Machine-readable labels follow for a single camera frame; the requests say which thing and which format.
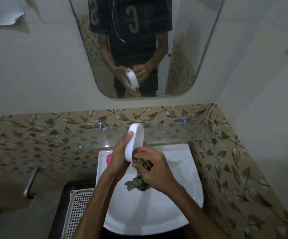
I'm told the white soap dish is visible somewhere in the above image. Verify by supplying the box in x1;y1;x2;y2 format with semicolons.
124;123;145;163

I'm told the chrome wall tap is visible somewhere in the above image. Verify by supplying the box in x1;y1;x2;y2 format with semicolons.
23;166;43;199

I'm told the person's right forearm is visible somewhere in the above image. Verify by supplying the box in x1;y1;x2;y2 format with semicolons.
168;184;230;239

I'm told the rounded wall mirror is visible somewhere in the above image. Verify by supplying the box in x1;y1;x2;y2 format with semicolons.
68;0;225;99

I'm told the torn white paper sheet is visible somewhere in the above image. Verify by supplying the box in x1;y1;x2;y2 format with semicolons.
0;0;26;27

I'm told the white plastic perforated basket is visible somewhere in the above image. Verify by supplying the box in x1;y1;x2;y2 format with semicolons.
60;188;95;239

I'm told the person's right hand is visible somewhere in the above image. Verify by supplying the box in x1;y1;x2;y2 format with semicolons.
131;146;180;195

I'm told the person's left forearm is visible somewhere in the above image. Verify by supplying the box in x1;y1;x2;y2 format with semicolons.
72;170;124;239

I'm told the clear glass shelf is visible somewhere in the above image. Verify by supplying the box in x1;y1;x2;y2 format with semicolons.
75;121;204;148

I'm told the checkered cleaning cloth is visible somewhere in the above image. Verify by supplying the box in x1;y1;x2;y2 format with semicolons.
124;158;154;192

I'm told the dark stool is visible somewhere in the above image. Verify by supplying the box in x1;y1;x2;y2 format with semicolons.
48;181;97;239

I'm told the person's left hand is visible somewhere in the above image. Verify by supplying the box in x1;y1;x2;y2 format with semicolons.
106;131;135;178

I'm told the white wash basin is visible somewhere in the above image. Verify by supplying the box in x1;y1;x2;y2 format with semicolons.
95;143;204;236

